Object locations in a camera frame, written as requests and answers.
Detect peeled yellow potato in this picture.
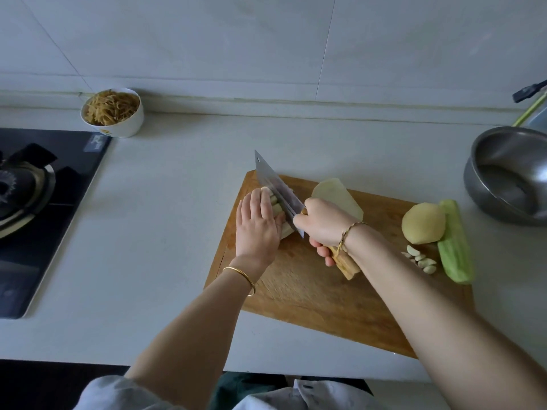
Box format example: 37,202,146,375
401,202,447,246

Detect person's right hand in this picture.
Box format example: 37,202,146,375
293,198,360,268

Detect black gas stove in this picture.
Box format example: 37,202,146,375
0,128,114,320

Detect pile of garlic cloves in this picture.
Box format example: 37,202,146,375
402,244,439,276

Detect wooden cutting board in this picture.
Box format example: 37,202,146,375
203,170,476,359

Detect peeled green cucumber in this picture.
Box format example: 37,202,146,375
436,199,475,284

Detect white patterned garment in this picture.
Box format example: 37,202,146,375
72,374,386,410

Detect braided cord bracelet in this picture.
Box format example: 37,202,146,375
332,221,367,260

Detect person's left hand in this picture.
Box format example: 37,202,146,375
234,186,283,274

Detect white bowl of noodles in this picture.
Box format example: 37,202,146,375
80,88,145,138

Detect pile of white diced vegetable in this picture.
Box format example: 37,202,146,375
311,177,364,223

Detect gold bangle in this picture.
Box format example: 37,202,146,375
222,265,258,297

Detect person's left forearm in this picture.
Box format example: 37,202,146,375
124,269,258,410

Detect deep stainless steel bowl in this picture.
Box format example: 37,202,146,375
463,125,547,226

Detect cleaver with wooden handle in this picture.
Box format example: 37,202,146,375
254,149,362,282

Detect person's right forearm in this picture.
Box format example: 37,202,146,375
337,224,547,410

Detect dark green trousers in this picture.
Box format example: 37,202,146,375
209,371,373,410

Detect pale green cabbage vegetable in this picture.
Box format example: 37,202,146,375
272,196,300,243

